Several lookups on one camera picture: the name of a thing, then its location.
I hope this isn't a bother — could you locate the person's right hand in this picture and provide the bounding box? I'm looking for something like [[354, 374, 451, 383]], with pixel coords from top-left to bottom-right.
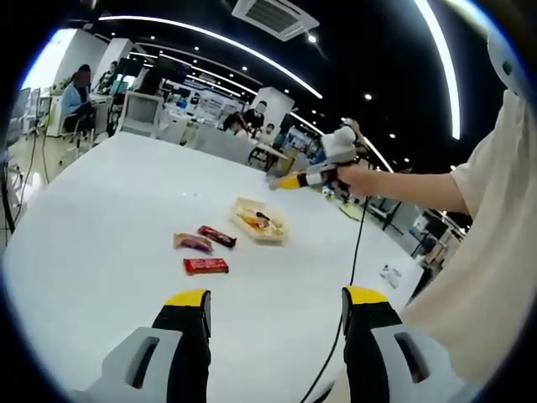
[[336, 162, 373, 198]]

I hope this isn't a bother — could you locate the dark red food bar packet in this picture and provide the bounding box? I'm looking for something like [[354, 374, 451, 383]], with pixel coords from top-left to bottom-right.
[[197, 225, 238, 249]]

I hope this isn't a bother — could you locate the cream hexagonal container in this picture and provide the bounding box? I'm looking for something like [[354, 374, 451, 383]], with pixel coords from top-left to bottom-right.
[[227, 196, 292, 244]]

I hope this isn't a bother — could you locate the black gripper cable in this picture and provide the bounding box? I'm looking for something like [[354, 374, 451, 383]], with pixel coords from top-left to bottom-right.
[[298, 195, 370, 403]]

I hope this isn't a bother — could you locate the white mesh office chair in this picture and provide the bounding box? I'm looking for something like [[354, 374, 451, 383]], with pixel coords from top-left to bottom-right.
[[195, 125, 253, 165], [123, 90, 164, 139]]

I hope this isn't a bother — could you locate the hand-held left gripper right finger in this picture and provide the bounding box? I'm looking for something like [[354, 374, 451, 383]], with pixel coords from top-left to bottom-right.
[[341, 285, 466, 403]]

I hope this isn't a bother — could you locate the white worn device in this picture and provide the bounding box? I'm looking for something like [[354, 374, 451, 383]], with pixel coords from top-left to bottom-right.
[[486, 27, 525, 92]]

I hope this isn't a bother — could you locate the small white device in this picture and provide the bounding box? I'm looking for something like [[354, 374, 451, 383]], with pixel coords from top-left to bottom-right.
[[378, 263, 403, 290]]

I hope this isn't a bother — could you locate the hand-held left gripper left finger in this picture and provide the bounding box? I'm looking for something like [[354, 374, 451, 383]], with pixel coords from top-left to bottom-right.
[[73, 288, 213, 403]]

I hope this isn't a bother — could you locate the tan purple-print food packet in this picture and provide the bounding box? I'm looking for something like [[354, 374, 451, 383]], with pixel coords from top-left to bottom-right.
[[173, 232, 215, 254]]

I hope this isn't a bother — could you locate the bright red food bar packet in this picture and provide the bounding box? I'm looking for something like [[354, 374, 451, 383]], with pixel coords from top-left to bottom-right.
[[182, 256, 230, 277]]

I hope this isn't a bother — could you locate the ceiling air conditioner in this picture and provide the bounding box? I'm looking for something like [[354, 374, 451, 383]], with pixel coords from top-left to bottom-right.
[[232, 0, 321, 42]]

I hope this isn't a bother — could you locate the thin ceiling light strip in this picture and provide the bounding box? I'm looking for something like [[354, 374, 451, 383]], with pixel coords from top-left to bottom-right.
[[98, 14, 324, 101]]

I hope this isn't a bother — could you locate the wide curved ceiling light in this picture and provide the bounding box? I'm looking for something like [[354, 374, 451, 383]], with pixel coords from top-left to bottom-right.
[[413, 0, 461, 140]]

